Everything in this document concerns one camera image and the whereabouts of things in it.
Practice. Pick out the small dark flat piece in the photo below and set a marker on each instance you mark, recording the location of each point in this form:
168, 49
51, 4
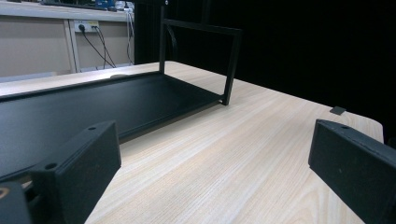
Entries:
337, 110

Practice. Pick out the black curtain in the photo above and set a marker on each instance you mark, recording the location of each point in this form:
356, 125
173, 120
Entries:
311, 46

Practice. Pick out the blue box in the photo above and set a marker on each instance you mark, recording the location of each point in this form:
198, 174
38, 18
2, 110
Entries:
104, 3

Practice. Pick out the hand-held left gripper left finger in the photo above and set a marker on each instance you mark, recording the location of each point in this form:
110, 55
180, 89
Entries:
77, 174

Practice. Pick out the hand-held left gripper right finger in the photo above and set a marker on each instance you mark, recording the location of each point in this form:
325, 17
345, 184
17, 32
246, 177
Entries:
358, 171

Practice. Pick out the white power socket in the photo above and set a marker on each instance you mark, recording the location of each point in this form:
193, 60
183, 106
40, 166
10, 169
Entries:
87, 26

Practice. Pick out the black metal rack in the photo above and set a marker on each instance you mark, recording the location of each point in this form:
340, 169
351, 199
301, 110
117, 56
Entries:
77, 105

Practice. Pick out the grey office desk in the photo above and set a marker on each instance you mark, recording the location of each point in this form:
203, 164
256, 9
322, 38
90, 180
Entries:
34, 46

